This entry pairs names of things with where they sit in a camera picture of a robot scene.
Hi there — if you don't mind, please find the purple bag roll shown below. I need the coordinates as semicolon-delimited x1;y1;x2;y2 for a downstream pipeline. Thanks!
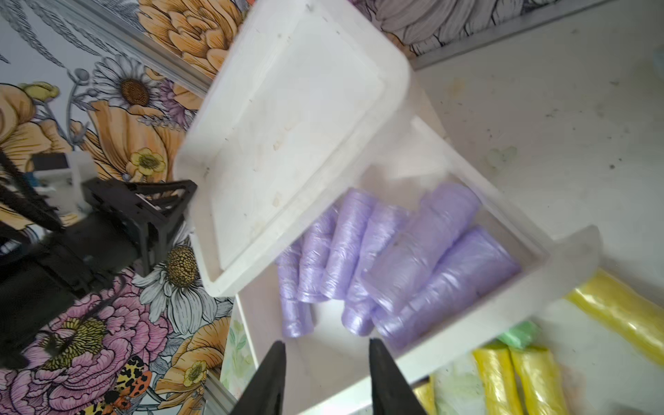
322;188;377;299
297;206;338;304
342;202;410;336
276;240;314;338
361;183;481;315

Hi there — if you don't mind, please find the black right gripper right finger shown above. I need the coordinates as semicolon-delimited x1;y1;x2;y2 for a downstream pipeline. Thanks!
368;338;426;415

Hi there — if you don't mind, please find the yellow bag roll back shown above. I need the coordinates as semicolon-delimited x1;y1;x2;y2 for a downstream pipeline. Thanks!
566;268;663;366

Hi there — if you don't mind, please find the purple bag roll front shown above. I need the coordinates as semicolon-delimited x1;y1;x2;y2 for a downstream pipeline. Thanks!
322;188;377;299

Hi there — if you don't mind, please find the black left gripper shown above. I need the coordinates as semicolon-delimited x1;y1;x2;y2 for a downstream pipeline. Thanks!
30;151;198;278

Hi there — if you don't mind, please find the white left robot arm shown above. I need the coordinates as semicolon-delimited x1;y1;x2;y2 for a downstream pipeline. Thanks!
1;151;197;370

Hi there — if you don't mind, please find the white top drawer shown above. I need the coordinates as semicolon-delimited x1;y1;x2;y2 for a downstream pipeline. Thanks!
235;116;603;415

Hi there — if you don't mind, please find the purple bag roll back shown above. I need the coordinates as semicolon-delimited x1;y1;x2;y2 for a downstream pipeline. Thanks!
276;240;314;338

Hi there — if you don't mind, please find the yellow bag roll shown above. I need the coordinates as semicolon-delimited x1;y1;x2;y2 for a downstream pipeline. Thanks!
566;268;663;366
510;346;570;415
472;342;524;415

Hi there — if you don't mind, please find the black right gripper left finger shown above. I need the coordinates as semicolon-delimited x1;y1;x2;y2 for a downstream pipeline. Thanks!
230;341;287;415

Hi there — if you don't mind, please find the floral table mat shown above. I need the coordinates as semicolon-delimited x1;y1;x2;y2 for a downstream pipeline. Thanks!
220;305;256;399

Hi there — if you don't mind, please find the green bag roll back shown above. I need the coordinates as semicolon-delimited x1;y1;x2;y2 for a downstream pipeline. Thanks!
497;320;541;349

